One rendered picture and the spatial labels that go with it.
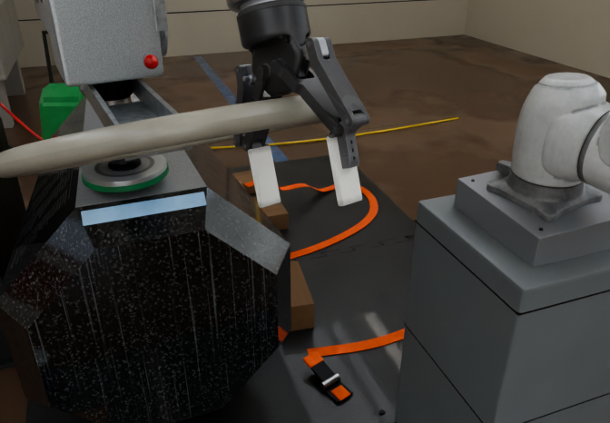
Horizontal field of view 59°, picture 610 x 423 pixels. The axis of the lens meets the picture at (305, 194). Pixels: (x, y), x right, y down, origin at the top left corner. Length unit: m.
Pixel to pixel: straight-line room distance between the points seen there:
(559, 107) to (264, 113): 0.75
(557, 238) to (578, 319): 0.19
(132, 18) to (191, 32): 5.47
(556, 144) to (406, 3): 6.57
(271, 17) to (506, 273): 0.78
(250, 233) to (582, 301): 0.83
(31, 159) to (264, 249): 1.01
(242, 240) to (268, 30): 0.99
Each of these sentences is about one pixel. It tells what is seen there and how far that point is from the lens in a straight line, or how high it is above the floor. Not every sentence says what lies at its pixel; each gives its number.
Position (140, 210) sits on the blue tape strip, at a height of 0.78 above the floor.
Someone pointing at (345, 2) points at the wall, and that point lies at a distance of 7.27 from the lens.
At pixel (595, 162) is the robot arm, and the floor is 1.03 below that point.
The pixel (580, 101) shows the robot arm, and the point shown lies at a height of 1.12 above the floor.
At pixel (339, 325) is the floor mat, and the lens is 2.18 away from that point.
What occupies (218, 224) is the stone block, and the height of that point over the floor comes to 0.72.
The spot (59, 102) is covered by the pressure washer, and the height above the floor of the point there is 0.51.
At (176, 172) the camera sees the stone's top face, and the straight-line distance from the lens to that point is 1.55.
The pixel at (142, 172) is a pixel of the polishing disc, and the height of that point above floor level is 0.86.
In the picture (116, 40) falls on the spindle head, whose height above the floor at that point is 1.20.
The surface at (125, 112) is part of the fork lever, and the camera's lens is 1.26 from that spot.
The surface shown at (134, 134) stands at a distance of 0.54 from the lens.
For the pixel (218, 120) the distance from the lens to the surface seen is 0.54.
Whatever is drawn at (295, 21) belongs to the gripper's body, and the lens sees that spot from 0.57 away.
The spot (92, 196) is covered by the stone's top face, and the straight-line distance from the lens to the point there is 1.48.
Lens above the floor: 1.43
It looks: 27 degrees down
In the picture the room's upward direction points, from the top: straight up
